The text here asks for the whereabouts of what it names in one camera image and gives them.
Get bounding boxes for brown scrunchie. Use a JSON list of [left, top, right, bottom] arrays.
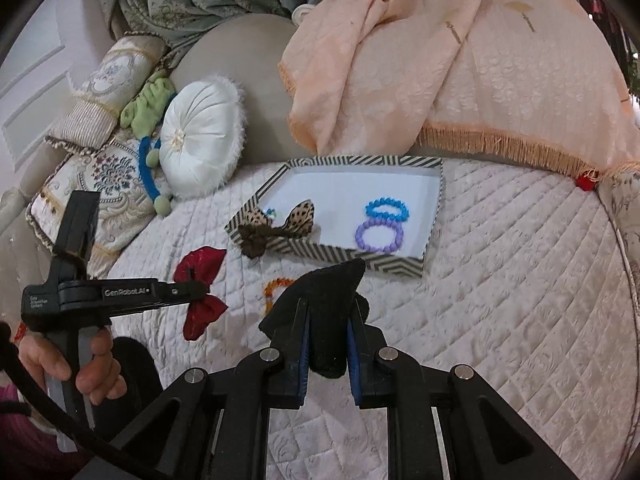
[[237, 224, 288, 260]]

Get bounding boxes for green and blue plush toy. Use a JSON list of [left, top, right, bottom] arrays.
[[119, 71, 178, 213]]

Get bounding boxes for floral embroidered pillow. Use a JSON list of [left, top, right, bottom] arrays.
[[25, 135, 166, 261]]

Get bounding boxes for large leopard print bow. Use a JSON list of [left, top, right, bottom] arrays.
[[282, 199, 317, 238]]

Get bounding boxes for black cable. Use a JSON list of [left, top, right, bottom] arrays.
[[0, 322, 171, 480]]

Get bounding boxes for black velvet bow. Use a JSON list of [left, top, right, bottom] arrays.
[[258, 259, 371, 380]]

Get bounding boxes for striped cardboard tray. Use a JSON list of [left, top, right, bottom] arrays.
[[224, 156, 445, 277]]

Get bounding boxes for hanging dark clothes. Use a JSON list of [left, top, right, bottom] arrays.
[[565, 0, 640, 96]]

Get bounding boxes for peach fringed blanket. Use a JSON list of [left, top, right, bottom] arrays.
[[277, 0, 640, 183]]

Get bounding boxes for person's left hand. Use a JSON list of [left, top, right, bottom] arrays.
[[19, 327, 123, 406]]

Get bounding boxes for beige upholstered headboard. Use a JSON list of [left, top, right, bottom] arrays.
[[170, 12, 321, 166]]

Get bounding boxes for cream floral fabric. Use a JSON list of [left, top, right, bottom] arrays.
[[597, 167, 640, 281]]

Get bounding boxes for striped cream pillow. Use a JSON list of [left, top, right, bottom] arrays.
[[44, 32, 168, 153]]

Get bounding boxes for red velvet bow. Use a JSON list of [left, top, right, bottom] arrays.
[[173, 246, 228, 341]]

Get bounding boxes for cream quilted bedspread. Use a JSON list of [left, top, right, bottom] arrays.
[[90, 157, 631, 480]]

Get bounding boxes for orange crystal bead bracelet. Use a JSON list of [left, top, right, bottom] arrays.
[[262, 277, 298, 313]]

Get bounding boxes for person's pink garment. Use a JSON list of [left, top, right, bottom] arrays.
[[0, 380, 101, 480]]

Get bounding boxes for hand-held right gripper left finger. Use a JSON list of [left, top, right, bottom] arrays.
[[100, 299, 308, 480]]

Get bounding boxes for round white satin cushion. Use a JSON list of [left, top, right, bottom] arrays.
[[159, 75, 248, 198]]

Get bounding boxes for purple bead bracelet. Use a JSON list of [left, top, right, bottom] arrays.
[[355, 219, 405, 253]]

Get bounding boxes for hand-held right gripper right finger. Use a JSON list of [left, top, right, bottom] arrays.
[[347, 300, 581, 480]]

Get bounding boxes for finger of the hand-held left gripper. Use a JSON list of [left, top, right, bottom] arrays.
[[157, 281, 209, 307]]

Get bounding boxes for blue bead bracelet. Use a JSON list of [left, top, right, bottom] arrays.
[[365, 199, 411, 223]]

